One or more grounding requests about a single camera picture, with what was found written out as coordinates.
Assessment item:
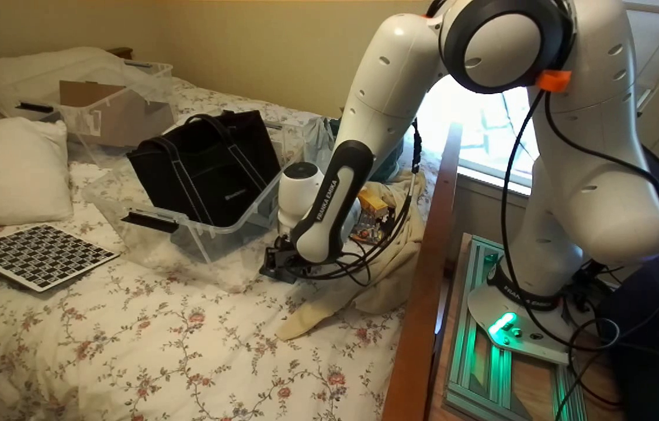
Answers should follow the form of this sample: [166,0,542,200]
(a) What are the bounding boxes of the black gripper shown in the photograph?
[260,235,308,286]

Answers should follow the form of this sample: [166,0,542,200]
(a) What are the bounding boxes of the small yellow box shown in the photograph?
[359,184,395,219]

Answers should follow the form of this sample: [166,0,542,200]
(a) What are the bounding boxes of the black fabric tote bag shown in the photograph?
[127,107,283,229]

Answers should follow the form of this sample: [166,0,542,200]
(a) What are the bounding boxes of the grey plastic shopping bag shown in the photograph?
[297,114,343,182]

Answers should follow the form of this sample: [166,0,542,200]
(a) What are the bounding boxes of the brown cardboard box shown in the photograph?
[58,80,176,150]

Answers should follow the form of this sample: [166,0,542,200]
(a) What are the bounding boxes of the white plastic bag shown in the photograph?
[0,45,176,118]

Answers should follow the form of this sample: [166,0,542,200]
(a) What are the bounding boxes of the dark blue bag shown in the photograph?
[602,252,659,421]

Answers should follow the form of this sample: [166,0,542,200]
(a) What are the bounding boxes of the clear plastic storage bin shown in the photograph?
[82,114,304,266]

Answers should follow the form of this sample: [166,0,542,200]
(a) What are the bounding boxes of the cream knit blanket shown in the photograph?
[273,166,431,343]

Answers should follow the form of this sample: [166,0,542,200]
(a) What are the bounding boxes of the brown wooden bed footboard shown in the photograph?
[382,118,465,421]

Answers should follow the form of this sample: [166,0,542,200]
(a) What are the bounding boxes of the floral bed sheet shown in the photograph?
[0,72,456,421]

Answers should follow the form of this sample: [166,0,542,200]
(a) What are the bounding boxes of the green-lit robot stand platform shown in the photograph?
[444,232,589,421]

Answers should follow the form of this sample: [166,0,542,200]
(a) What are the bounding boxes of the clear bin holding cardboard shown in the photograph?
[52,56,181,153]

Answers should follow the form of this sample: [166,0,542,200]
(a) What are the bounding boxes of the bright window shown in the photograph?
[414,77,549,197]

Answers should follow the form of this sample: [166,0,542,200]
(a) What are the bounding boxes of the black white calibration board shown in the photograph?
[0,221,125,294]

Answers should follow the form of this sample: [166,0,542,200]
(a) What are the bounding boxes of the small black remote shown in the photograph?
[16,100,58,117]

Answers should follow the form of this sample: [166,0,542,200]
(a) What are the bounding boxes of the white pillow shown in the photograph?
[0,114,75,229]

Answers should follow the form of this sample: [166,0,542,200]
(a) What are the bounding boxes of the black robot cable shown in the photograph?
[297,83,659,370]

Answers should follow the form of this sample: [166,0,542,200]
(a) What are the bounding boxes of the orange cable clip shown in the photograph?
[537,68,576,96]

